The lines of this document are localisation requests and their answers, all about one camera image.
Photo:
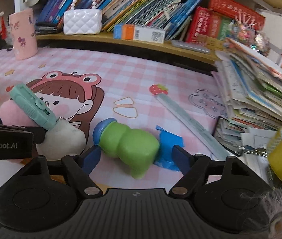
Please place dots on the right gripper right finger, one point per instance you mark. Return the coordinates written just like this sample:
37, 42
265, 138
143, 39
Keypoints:
193, 168

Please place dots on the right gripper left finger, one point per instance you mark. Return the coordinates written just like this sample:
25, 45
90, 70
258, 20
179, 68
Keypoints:
76, 171

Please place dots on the green blue caterpillar toy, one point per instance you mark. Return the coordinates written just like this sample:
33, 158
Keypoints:
137, 148

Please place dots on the pink fluffy plush ball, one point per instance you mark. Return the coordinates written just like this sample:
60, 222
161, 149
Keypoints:
12, 115

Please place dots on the white squishy cube toy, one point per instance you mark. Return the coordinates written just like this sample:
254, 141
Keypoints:
63, 139

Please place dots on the pink checkered cartoon table mat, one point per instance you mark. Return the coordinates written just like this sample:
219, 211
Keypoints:
126, 82

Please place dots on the transparent strawberry ruler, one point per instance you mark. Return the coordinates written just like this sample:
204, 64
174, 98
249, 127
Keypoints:
213, 148

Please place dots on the stack of paper booklets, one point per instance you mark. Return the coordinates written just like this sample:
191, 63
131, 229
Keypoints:
251, 87

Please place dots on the pink cartoon cylinder holder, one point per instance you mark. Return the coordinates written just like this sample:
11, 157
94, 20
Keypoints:
22, 30

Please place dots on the orange blue white carton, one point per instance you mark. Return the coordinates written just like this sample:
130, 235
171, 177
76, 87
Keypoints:
139, 33

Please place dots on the red dictionary books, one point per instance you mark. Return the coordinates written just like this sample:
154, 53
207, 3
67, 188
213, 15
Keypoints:
214, 20

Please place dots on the white quilted pearl handbag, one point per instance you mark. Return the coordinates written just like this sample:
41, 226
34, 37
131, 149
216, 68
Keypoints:
82, 21

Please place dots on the row of colourful books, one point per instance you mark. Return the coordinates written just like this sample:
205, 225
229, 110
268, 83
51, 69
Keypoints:
50, 19

